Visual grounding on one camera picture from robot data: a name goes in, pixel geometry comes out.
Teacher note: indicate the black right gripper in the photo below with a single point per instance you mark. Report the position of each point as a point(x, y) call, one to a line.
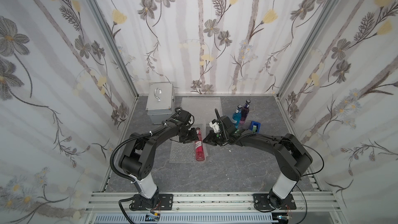
point(216, 135)

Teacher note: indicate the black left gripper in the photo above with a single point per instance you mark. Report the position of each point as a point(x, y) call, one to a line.
point(186, 132)

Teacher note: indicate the pink glass bottle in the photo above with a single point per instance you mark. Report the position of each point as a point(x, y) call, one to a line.
point(199, 151)

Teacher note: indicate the blue tape dispenser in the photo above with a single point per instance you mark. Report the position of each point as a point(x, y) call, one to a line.
point(255, 127)

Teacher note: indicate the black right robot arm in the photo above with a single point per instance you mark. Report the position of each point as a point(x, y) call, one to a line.
point(291, 156)

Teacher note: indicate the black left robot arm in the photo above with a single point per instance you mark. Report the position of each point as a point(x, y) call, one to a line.
point(133, 159)

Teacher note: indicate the bubble wrap sheet stack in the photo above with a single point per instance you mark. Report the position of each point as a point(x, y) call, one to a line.
point(202, 108)

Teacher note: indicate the blue glass bottle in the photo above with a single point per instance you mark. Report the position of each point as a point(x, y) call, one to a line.
point(237, 116)

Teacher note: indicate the purple glass bottle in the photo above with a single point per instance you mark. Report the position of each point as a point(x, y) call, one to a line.
point(245, 111)

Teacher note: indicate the silver metal first-aid case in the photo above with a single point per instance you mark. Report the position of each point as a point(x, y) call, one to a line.
point(160, 103)

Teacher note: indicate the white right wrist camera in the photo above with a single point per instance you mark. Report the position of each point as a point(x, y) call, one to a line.
point(214, 125)

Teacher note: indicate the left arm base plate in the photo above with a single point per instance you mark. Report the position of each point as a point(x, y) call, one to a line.
point(159, 202)

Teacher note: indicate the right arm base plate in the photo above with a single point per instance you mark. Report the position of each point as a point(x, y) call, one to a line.
point(270, 201)

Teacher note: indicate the white slotted cable duct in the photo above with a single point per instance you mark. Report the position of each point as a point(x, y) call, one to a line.
point(187, 218)

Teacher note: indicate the aluminium frame rail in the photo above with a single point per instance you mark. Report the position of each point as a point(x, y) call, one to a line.
point(313, 201)

